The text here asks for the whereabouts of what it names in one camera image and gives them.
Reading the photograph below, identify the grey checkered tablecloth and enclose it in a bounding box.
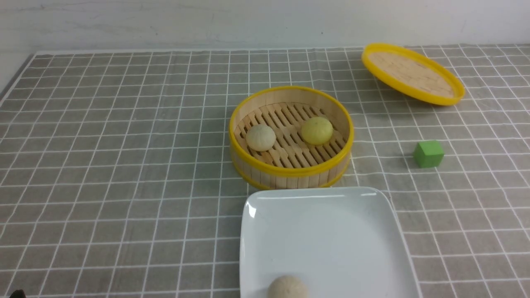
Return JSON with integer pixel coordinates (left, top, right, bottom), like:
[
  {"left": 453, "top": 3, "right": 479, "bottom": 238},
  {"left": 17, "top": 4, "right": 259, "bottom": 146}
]
[{"left": 0, "top": 45, "right": 530, "bottom": 298}]

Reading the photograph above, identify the cream white steamed bun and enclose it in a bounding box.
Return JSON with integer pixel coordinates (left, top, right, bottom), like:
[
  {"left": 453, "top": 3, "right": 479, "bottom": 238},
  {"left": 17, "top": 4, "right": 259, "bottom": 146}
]
[{"left": 245, "top": 124, "right": 276, "bottom": 151}]

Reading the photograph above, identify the yellow steamed bun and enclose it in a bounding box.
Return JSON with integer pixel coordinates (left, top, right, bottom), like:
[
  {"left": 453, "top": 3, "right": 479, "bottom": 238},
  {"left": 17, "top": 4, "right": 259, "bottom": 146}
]
[{"left": 301, "top": 117, "right": 334, "bottom": 146}]

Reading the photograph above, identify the yellow rimmed bamboo steamer lid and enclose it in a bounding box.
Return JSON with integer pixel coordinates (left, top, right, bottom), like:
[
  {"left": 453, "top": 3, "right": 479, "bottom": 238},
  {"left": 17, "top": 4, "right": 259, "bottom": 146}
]
[{"left": 361, "top": 43, "right": 466, "bottom": 106}]

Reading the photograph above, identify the yellow rimmed bamboo steamer basket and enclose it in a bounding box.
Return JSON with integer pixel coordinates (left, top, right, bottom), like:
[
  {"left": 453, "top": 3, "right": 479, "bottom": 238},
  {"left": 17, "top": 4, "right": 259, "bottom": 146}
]
[{"left": 228, "top": 86, "right": 354, "bottom": 189}]

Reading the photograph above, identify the beige steamed bun on plate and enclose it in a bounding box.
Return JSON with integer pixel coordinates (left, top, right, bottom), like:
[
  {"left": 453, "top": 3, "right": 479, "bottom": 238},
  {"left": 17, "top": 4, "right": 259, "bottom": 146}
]
[{"left": 267, "top": 275, "right": 309, "bottom": 298}]

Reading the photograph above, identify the white square plate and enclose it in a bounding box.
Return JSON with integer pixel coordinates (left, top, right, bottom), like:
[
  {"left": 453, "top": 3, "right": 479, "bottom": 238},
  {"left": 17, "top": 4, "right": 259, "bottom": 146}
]
[{"left": 239, "top": 187, "right": 422, "bottom": 298}]

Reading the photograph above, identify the green cube block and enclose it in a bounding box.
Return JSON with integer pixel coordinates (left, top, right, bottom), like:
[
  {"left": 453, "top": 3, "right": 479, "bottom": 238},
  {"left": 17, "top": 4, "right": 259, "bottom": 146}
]
[{"left": 413, "top": 140, "right": 445, "bottom": 168}]

